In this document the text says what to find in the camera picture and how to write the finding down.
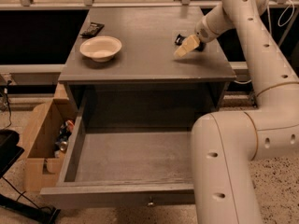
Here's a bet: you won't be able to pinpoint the grey open top drawer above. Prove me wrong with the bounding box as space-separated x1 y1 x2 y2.
41 91 194 209

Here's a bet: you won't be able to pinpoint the soda can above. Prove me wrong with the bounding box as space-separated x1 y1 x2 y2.
59 141 68 152

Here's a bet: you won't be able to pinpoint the grey cabinet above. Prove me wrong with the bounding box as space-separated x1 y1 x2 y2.
59 7 235 129

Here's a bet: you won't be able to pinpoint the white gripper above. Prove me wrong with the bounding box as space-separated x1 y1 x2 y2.
174 18 215 58

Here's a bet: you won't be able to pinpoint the black cable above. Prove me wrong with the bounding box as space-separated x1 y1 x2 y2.
1 79 13 131

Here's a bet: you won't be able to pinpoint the black stand base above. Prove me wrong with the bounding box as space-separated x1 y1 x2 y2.
0 129 60 224

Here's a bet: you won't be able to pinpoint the cardboard box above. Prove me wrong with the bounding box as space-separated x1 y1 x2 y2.
21 98 77 191

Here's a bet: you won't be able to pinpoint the colourful snack packets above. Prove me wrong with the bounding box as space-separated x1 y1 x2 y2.
55 119 75 147

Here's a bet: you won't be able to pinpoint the white bowl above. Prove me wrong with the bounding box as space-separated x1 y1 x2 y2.
79 36 122 63

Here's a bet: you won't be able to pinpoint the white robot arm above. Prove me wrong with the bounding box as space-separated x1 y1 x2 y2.
174 0 299 224

